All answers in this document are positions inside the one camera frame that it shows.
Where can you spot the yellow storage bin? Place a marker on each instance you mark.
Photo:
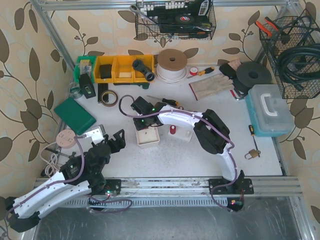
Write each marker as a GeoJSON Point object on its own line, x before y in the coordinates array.
{"type": "Point", "coordinates": [118, 69]}

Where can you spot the white spring tray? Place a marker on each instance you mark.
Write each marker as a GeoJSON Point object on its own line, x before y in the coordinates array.
{"type": "Point", "coordinates": [147, 137]}

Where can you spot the round beige power socket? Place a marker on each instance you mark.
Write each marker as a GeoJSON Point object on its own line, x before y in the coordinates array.
{"type": "Point", "coordinates": [66, 139]}

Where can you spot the grey pipe fitting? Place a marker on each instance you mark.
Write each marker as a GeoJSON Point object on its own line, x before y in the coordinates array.
{"type": "Point", "coordinates": [139, 66]}

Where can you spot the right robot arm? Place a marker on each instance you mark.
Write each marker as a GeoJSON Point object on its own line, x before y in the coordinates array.
{"type": "Point", "coordinates": [211, 132]}

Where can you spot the small glass jar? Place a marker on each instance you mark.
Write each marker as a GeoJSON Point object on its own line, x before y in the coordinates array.
{"type": "Point", "coordinates": [75, 90]}

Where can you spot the green storage bin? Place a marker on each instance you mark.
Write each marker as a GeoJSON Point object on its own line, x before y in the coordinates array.
{"type": "Point", "coordinates": [84, 65]}

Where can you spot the black device with label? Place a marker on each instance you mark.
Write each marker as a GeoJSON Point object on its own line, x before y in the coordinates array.
{"type": "Point", "coordinates": [86, 86]}

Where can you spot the wire basket with tools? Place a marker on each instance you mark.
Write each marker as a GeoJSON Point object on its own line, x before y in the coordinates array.
{"type": "Point", "coordinates": [175, 19]}

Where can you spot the black orange screwdriver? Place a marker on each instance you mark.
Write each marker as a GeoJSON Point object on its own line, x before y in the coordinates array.
{"type": "Point", "coordinates": [170, 102]}

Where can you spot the green sanding block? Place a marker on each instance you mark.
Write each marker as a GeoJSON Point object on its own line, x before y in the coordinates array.
{"type": "Point", "coordinates": [75, 116]}

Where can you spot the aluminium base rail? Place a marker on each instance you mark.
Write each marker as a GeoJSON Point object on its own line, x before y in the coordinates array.
{"type": "Point", "coordinates": [156, 187]}

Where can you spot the black brush block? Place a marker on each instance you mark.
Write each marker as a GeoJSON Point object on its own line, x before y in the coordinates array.
{"type": "Point", "coordinates": [229, 69]}

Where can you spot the large red spring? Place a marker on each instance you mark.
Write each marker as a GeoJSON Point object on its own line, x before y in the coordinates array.
{"type": "Point", "coordinates": [172, 129]}

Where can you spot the white peg base plate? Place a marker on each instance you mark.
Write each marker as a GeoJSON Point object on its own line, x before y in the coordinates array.
{"type": "Point", "coordinates": [183, 133]}

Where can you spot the red tape roll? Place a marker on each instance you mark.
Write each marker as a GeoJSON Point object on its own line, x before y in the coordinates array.
{"type": "Point", "coordinates": [193, 71]}

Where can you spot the orange handled pliers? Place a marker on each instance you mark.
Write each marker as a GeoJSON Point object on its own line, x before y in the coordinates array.
{"type": "Point", "coordinates": [269, 23]}

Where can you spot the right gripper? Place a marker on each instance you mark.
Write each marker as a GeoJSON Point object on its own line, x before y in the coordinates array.
{"type": "Point", "coordinates": [144, 122]}

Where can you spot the clear teal toolbox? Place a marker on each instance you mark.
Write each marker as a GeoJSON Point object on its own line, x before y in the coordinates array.
{"type": "Point", "coordinates": [268, 112]}

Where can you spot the beige work glove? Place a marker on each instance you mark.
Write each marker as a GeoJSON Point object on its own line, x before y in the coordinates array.
{"type": "Point", "coordinates": [211, 86]}

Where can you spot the small yellow black screwdriver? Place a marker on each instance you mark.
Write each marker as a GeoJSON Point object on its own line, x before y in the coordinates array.
{"type": "Point", "coordinates": [203, 72]}

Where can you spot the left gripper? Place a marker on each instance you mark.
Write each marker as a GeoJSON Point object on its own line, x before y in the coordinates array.
{"type": "Point", "coordinates": [111, 144]}

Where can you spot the yellow screwdriver by toolbox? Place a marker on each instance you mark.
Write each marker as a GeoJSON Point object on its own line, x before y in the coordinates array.
{"type": "Point", "coordinates": [252, 133]}

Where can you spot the brown packing tape roll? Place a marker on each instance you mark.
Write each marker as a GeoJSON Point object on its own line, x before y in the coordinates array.
{"type": "Point", "coordinates": [109, 98]}

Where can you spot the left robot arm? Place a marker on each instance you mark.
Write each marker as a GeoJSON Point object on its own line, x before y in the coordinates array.
{"type": "Point", "coordinates": [80, 175]}

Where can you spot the black spool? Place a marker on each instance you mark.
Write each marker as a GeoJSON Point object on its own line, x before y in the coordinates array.
{"type": "Point", "coordinates": [249, 74]}

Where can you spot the wire basket with cables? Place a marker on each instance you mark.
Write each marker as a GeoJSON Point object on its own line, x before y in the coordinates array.
{"type": "Point", "coordinates": [294, 56]}

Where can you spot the white cable spool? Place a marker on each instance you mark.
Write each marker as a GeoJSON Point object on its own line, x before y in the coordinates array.
{"type": "Point", "coordinates": [171, 66]}

